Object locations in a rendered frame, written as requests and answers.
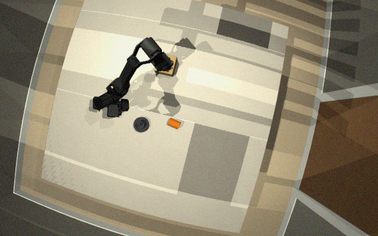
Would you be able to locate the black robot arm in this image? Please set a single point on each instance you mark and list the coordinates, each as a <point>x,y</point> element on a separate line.
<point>121,84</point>

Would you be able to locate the orange tapered knob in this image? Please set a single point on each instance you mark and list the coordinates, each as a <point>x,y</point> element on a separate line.
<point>174,123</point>

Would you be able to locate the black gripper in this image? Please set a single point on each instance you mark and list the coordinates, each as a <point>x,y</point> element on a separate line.
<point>123,104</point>

